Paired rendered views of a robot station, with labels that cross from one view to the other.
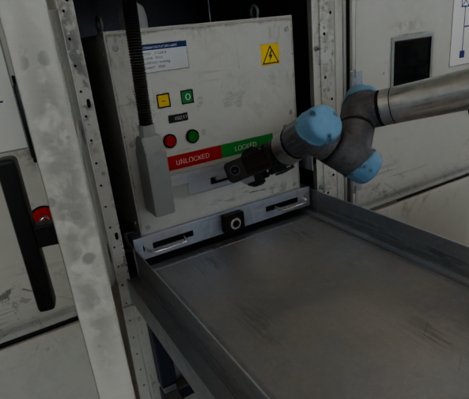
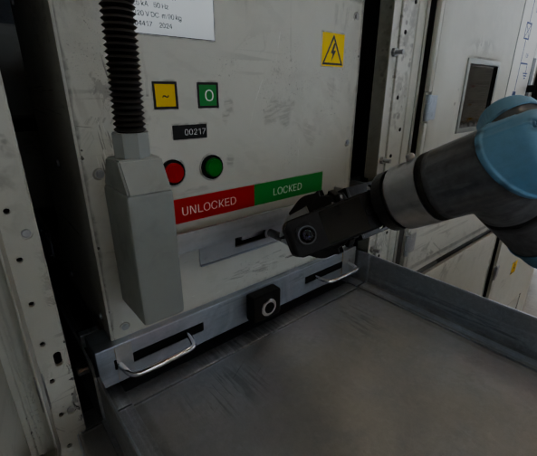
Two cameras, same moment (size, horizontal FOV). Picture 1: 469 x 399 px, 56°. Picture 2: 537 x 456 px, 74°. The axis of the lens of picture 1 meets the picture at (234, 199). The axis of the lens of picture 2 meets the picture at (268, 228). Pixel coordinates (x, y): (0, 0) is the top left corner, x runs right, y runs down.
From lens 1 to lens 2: 0.59 m
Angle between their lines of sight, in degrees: 11
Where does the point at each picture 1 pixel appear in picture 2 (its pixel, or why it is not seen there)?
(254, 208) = (291, 280)
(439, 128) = not seen: hidden behind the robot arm
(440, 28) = (504, 60)
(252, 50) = (311, 36)
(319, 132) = not seen: outside the picture
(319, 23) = (403, 14)
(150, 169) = (137, 228)
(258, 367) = not seen: outside the picture
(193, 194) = (206, 264)
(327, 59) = (403, 71)
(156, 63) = (154, 17)
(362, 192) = (413, 254)
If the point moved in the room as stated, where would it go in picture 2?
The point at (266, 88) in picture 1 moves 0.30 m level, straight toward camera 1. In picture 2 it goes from (323, 102) to (404, 109)
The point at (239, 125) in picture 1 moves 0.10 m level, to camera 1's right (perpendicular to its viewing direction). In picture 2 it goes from (282, 156) to (340, 153)
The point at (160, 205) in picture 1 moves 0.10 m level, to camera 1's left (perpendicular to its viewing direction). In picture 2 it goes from (154, 301) to (51, 313)
